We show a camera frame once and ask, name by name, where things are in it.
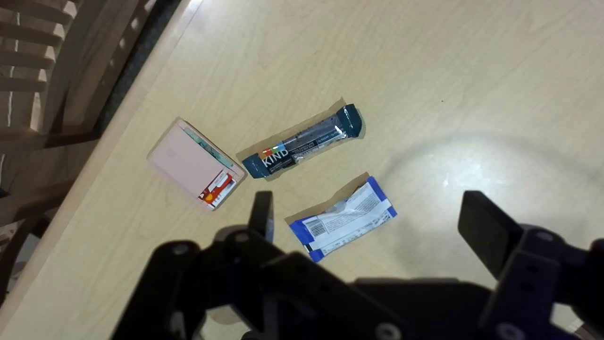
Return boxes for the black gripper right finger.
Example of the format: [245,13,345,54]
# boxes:
[459,190,604,340]

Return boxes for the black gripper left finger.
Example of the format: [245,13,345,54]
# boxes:
[111,190,404,340]

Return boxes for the pink card wallet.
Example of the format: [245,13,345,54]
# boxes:
[149,118,245,209]

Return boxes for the blue white snack wrapper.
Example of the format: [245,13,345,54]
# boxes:
[287,173,398,262]

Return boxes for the dark KIND snack bar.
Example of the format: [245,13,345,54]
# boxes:
[238,101,364,179]

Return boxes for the wooden chair near left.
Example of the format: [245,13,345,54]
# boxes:
[0,0,170,211]

